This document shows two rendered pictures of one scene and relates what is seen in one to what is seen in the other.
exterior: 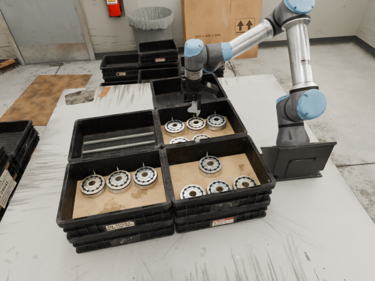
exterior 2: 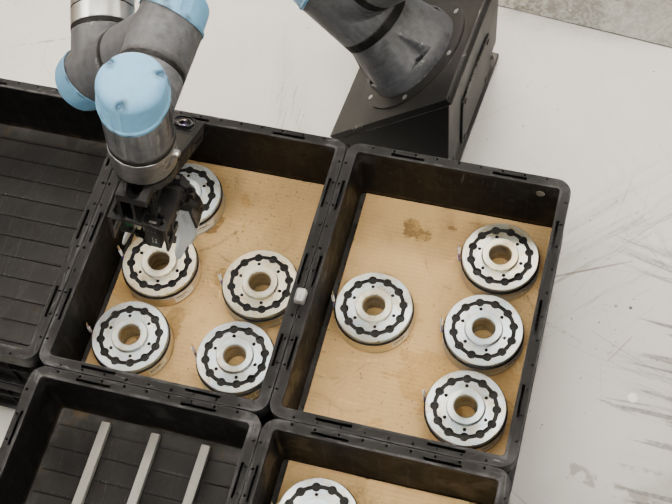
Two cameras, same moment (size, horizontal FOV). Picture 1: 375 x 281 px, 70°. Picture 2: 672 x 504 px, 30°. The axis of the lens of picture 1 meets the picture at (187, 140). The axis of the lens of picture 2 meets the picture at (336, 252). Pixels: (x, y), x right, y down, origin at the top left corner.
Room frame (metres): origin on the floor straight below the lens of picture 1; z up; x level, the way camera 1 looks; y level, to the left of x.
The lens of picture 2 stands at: (0.47, 0.53, 2.33)
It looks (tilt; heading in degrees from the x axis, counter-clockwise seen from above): 61 degrees down; 302
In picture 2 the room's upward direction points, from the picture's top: 9 degrees counter-clockwise
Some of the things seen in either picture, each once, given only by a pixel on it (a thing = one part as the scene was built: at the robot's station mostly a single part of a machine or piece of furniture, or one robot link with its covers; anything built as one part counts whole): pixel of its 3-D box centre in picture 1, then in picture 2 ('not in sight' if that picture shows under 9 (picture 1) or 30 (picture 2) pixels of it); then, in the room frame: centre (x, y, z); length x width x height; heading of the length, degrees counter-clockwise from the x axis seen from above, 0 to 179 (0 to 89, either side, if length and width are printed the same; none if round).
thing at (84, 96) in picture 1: (79, 96); not in sight; (1.66, 0.76, 0.71); 0.22 x 0.19 x 0.01; 94
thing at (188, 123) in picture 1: (196, 123); (159, 262); (1.11, -0.05, 0.86); 0.10 x 0.10 x 0.01
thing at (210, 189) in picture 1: (219, 189); (483, 330); (0.67, -0.12, 0.86); 0.10 x 0.10 x 0.01
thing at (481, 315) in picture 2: (219, 189); (483, 328); (0.67, -0.12, 0.86); 0.05 x 0.05 x 0.01
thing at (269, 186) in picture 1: (215, 166); (425, 297); (0.74, -0.11, 0.92); 0.40 x 0.30 x 0.02; 100
